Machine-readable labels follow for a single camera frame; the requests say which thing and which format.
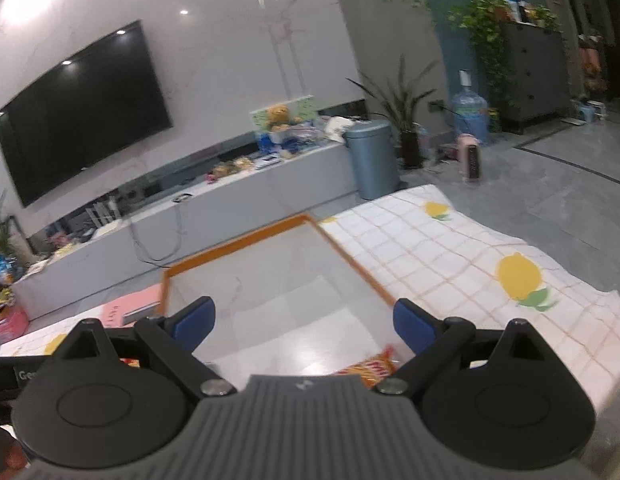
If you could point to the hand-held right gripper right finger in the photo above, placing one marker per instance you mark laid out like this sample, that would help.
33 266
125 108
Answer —
412 322

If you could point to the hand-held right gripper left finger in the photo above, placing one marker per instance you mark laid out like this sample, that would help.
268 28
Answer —
195 322

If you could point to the yellow red striped snack packet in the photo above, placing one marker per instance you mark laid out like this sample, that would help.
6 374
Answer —
370 367

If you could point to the orange cardboard box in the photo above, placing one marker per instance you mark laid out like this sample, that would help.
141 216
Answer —
270 285

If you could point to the bag of snacks on console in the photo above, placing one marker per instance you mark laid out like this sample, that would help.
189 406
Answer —
235 166

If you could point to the person's left hand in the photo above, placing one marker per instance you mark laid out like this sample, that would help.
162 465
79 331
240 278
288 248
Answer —
12 457

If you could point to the pink storage box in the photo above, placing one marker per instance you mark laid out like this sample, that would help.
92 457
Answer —
10 322

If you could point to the pink printed table mat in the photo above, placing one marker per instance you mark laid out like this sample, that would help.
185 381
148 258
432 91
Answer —
135 302

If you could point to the lemon print checked tablecloth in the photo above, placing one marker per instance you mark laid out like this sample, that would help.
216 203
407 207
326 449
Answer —
439 260

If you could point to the stack of colourful books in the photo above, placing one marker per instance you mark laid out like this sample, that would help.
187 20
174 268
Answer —
0 300

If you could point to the blue snack bag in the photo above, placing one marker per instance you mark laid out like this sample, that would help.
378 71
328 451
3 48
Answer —
2 267

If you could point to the grey television console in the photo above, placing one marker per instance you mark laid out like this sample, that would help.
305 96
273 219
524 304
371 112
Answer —
230 210

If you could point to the white router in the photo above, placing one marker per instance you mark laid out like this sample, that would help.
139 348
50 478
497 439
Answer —
107 231

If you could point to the potted grass plant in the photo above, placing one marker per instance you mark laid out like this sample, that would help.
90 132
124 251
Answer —
2 232

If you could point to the blue trash bin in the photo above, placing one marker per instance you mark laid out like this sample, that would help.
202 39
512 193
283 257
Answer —
372 160

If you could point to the pink heater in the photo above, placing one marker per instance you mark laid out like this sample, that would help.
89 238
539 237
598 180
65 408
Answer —
472 160

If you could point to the white cap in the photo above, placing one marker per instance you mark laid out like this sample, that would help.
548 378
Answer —
337 127

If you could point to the blue water jug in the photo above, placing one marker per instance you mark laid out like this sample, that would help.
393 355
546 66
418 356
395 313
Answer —
469 115

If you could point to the long-leaved potted plant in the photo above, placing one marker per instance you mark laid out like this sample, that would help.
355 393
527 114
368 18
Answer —
404 105

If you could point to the brown teddy bear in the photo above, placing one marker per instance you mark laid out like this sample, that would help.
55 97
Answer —
279 116

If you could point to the green picture board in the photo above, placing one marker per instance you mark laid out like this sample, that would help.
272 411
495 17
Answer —
307 107

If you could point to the grey drawer cabinet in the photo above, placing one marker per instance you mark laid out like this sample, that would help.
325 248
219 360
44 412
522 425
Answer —
534 75

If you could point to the small plastic stool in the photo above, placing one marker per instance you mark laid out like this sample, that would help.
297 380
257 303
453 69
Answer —
597 109

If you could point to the green climbing plant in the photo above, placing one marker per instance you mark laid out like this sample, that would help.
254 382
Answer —
484 20

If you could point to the wall socket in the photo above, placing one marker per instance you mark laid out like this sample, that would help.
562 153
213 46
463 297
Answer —
434 106

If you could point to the black wall television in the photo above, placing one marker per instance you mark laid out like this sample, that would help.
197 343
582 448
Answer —
85 115

